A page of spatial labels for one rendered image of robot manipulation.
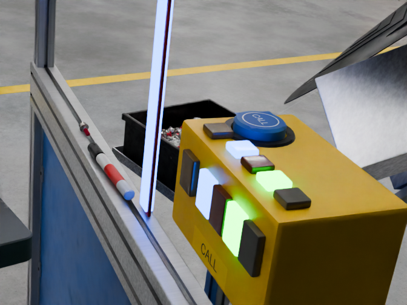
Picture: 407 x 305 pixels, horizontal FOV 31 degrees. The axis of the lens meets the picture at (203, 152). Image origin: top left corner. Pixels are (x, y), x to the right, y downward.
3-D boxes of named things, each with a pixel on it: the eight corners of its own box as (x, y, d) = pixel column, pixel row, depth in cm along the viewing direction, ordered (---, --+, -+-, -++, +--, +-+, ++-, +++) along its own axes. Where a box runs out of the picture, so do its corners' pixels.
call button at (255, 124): (293, 147, 54) (297, 126, 53) (245, 151, 52) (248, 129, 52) (268, 126, 57) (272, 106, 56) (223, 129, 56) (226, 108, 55)
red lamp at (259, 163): (274, 173, 48) (276, 165, 48) (251, 175, 48) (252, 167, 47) (262, 161, 50) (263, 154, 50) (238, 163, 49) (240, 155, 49)
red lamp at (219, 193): (228, 236, 49) (234, 198, 48) (220, 238, 49) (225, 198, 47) (215, 220, 51) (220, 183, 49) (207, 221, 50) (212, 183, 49)
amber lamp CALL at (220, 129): (234, 138, 53) (234, 131, 53) (211, 140, 52) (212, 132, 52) (223, 129, 54) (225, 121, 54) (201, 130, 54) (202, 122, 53)
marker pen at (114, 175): (135, 189, 86) (97, 141, 97) (124, 190, 85) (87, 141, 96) (135, 200, 87) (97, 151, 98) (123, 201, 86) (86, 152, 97)
